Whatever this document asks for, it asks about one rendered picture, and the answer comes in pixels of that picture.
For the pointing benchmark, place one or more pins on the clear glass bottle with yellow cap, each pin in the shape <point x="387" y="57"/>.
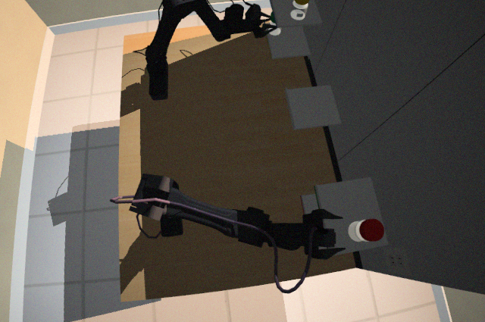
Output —
<point x="299" y="9"/>

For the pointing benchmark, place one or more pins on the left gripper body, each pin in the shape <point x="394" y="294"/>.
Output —
<point x="252" y="25"/>

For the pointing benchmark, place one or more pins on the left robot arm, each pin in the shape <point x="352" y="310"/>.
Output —
<point x="179" y="9"/>

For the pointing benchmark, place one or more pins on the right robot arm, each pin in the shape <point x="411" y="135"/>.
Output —
<point x="286" y="236"/>

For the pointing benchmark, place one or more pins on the white bottle with green cap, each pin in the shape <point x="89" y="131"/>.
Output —
<point x="277" y="31"/>

